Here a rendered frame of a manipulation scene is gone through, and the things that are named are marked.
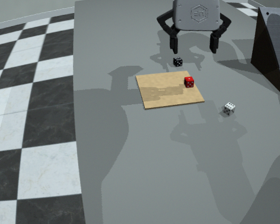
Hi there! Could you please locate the black die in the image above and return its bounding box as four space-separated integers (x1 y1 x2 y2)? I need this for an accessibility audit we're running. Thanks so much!
173 57 183 67

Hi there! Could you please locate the red die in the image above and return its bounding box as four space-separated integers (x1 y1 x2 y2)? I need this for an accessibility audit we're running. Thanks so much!
184 76 194 88

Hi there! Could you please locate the tan mottled mat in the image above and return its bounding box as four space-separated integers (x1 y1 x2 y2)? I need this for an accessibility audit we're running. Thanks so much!
136 71 205 110

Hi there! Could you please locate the white die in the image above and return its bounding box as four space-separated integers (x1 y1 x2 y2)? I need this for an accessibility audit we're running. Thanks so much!
224 103 235 116

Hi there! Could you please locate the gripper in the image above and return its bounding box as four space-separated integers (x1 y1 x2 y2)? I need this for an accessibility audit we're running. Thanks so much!
157 0 231 54

